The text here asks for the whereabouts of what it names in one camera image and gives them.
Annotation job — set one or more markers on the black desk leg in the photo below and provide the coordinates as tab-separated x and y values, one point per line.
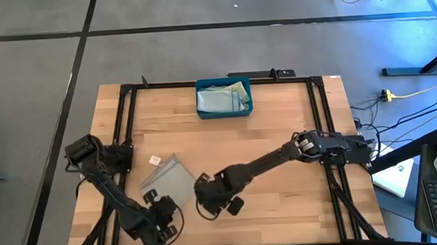
405	71

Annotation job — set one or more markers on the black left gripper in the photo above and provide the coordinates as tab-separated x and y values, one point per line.
163	213

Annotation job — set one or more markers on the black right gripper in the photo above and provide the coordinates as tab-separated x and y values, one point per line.
217	193

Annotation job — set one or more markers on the white flat box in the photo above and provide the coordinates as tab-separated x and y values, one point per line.
394	178

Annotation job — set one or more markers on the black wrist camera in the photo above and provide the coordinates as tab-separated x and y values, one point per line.
170	231
235	206

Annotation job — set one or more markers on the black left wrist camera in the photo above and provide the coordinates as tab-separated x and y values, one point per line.
170	231

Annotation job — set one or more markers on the teal plastic bin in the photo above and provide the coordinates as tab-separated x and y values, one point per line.
220	81

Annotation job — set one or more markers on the pale green microfiber towel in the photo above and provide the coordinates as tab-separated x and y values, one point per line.
239	91

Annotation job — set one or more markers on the large grey waffle towel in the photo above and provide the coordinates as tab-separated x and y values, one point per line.
169	182

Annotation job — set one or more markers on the pale blue smooth towel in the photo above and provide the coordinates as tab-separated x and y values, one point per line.
217	101

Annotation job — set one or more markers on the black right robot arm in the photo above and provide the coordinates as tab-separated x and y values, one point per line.
266	161

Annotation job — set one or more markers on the yellow power plug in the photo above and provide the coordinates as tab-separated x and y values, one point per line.
388	96

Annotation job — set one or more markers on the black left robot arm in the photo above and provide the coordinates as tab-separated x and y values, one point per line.
104	186

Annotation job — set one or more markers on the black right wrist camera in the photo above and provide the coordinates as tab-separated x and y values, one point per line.
235	206

